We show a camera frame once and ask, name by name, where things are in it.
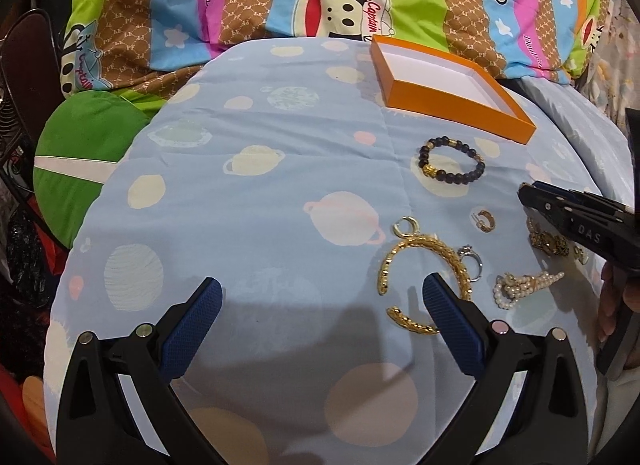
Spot silver gemstone ring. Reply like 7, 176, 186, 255
456, 244, 484, 284

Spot person's right hand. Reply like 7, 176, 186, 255
598, 263, 640, 343

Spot dark chair back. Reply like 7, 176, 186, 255
1, 9, 63, 201

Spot gold chain pendant charm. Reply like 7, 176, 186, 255
526, 218, 570, 257

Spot colourful monkey cartoon blanket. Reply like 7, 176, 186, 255
60, 0, 610, 110

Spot gold twisted bangle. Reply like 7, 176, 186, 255
376, 234, 472, 336

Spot orange jewelry box tray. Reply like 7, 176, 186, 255
370, 35, 536, 144

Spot pale blue pillow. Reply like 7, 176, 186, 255
518, 76, 634, 207

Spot grey floral bedsheet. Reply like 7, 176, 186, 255
580, 0, 639, 136

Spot black bead bracelet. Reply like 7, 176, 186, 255
418, 134, 487, 186

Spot green cushion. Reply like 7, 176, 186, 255
32, 90, 150, 248

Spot pearl bead bracelet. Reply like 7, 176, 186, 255
492, 270, 566, 311

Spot gold hoop earring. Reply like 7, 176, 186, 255
471, 208, 496, 233
392, 216, 420, 239

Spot small gold ring charm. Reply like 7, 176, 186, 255
573, 245, 589, 266

